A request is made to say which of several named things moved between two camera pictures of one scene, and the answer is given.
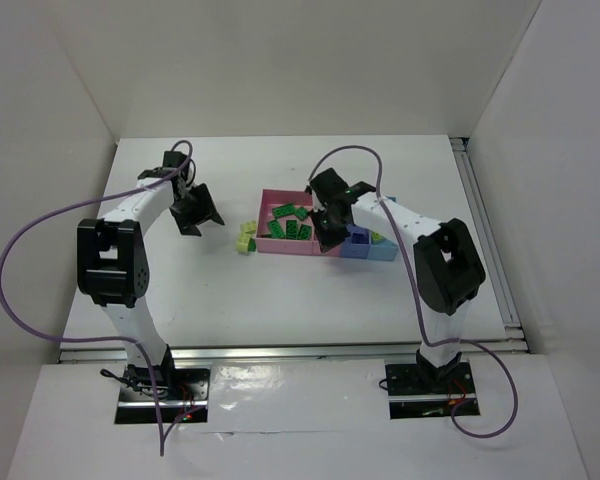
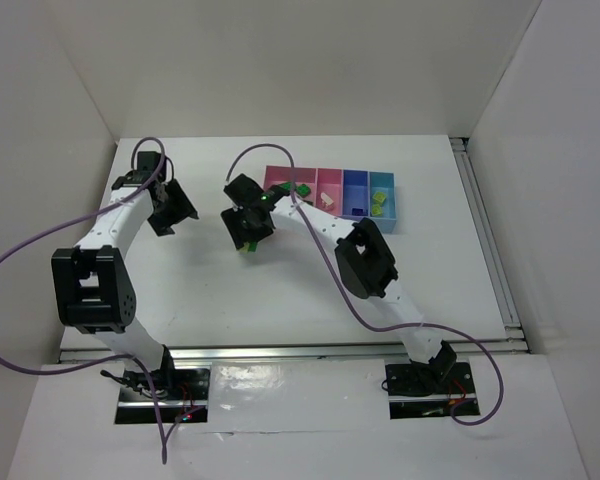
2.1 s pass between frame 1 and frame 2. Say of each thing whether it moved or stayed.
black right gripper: moved
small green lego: moved
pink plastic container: moved
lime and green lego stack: stayed
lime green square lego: moved
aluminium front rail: stayed
